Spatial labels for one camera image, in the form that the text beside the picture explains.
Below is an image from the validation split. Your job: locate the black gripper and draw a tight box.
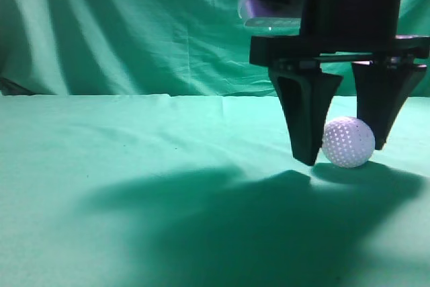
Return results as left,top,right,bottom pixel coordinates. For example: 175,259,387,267
249,0,429,166

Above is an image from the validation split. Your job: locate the white dimpled golf ball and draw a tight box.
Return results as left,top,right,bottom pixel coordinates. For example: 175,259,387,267
321,116,376,168

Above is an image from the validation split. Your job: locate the green backdrop cloth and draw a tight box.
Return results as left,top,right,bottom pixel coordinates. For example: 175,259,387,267
0,0,430,98

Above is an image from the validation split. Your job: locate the green table cloth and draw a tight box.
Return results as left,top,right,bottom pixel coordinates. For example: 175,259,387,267
1,95,429,286

